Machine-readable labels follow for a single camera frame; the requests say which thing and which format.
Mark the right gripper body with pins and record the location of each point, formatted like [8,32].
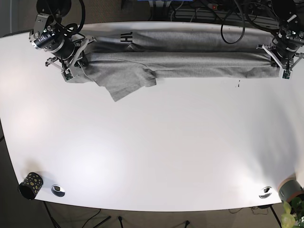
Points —
[70,59]

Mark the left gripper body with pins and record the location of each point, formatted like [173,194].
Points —
[285,57]

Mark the heather grey T-shirt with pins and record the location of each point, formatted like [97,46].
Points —
[127,62]

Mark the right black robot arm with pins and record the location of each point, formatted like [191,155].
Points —
[66,43]

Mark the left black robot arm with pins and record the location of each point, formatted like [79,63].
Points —
[286,39]

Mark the grey plant pot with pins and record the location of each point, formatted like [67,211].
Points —
[290,189]

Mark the black gold-dotted cup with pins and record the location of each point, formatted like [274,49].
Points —
[30,186]

